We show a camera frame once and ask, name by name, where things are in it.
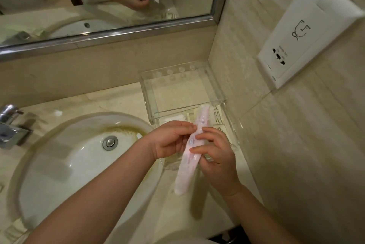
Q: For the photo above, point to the person's right hand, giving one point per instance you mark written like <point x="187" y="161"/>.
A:
<point x="222" y="166"/>

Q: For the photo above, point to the metal framed wall mirror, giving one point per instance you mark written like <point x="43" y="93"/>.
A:
<point x="71" y="10"/>

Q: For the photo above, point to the pink toothbrush packet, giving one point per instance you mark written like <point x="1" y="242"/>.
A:
<point x="185" y="172"/>

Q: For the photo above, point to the chrome faucet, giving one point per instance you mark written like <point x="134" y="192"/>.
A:
<point x="11" y="132"/>

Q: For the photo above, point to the person's right forearm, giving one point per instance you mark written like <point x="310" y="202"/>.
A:
<point x="256" y="218"/>

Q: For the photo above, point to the white wall socket panel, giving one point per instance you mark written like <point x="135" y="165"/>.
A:
<point x="305" y="33"/>

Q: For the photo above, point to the person's left forearm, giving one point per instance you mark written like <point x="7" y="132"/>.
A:
<point x="94" y="195"/>

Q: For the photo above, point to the person's left hand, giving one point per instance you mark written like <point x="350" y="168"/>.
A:
<point x="168" y="141"/>

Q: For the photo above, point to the metal sink drain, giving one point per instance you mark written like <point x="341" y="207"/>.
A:
<point x="110" y="143"/>

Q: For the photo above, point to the white oval sink basin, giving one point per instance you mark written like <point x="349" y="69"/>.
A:
<point x="71" y="166"/>

